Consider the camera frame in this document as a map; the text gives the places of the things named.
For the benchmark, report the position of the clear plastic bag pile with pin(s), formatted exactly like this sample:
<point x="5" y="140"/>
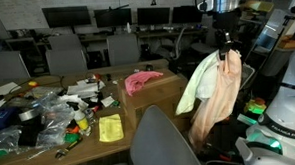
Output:
<point x="45" y="130"/>

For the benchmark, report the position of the cardboard box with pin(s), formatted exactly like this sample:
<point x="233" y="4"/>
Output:
<point x="164" y="92"/>

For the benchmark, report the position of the black monitor left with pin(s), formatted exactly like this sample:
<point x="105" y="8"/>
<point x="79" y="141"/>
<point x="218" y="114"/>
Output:
<point x="66" y="16"/>

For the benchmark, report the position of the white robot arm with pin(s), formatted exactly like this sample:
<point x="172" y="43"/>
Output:
<point x="210" y="7"/>

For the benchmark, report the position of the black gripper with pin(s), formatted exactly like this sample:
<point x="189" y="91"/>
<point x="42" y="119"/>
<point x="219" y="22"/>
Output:
<point x="225" y="25"/>

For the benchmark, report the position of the grey office chair near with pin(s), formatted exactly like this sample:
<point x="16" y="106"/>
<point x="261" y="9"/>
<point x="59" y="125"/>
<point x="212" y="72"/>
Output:
<point x="158" y="142"/>

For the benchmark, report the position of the grey chair far left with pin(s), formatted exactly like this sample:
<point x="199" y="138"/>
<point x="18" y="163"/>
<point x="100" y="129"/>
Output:
<point x="12" y="66"/>

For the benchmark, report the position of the grey chair right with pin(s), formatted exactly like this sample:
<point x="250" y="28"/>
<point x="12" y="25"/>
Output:
<point x="123" y="49"/>

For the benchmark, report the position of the black monitor middle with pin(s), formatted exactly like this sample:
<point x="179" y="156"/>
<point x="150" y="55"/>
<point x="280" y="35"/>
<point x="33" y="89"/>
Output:
<point x="113" y="18"/>

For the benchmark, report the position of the stack of white papers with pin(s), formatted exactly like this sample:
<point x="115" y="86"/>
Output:
<point x="86" y="90"/>

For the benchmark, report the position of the black monitor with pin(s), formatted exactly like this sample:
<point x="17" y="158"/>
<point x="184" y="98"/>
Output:
<point x="152" y="16"/>
<point x="66" y="16"/>
<point x="113" y="18"/>

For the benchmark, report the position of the light green towel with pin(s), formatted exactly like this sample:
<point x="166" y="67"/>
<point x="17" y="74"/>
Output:
<point x="197" y="83"/>

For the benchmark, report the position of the yellow cloth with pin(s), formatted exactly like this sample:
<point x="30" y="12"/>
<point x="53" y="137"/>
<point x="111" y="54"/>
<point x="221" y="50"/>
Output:
<point x="111" y="128"/>

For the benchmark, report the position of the grey tape roll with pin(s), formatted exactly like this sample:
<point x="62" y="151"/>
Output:
<point x="29" y="115"/>

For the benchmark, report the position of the pink cloth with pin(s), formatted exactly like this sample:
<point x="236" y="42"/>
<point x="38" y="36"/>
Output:
<point x="136" y="81"/>

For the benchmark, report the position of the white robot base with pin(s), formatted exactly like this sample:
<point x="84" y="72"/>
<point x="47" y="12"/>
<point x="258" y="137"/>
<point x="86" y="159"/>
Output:
<point x="271" y="140"/>

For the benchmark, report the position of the spray bottle yellow label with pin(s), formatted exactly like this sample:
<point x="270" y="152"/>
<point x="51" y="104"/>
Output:
<point x="81" y="120"/>

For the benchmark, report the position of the peach cloth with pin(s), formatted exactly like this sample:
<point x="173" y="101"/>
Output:
<point x="218" y="91"/>

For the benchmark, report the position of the grey chair middle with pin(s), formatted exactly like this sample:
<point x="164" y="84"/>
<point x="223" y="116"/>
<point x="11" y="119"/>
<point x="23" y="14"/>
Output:
<point x="66" y="55"/>

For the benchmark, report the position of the black monitor right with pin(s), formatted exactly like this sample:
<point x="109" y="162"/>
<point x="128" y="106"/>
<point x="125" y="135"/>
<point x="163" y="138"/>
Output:
<point x="152" y="16"/>

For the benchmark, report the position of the adjustable wrench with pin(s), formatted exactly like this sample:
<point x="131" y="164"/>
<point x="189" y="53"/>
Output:
<point x="63" y="152"/>

